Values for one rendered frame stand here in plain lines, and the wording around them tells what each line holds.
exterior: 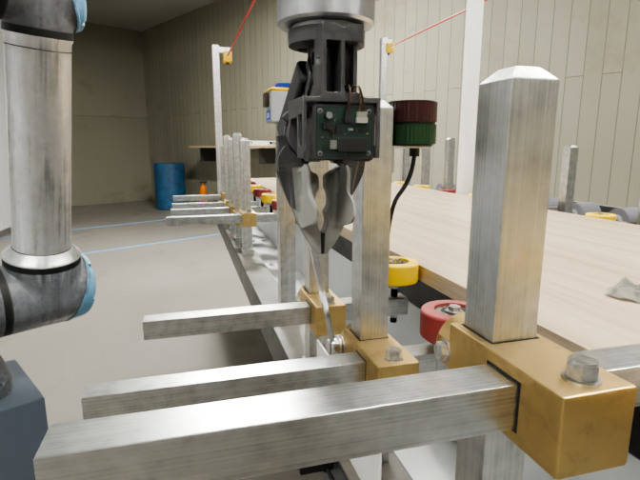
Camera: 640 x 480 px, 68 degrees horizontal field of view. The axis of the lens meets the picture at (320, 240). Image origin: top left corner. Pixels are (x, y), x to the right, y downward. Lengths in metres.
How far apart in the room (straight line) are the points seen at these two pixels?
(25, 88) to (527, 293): 0.92
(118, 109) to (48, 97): 9.43
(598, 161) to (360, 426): 4.37
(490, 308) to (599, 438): 0.10
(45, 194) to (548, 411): 0.97
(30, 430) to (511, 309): 1.01
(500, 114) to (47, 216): 0.94
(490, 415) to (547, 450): 0.03
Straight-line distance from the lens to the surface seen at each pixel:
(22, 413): 1.17
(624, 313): 0.70
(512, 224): 0.33
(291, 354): 0.96
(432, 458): 0.84
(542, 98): 0.34
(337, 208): 0.49
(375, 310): 0.58
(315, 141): 0.42
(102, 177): 10.32
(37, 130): 1.06
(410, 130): 0.56
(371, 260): 0.56
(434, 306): 0.61
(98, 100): 10.36
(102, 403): 0.54
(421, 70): 5.42
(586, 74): 4.67
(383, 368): 0.53
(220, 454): 0.27
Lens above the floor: 1.10
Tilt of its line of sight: 11 degrees down
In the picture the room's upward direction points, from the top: straight up
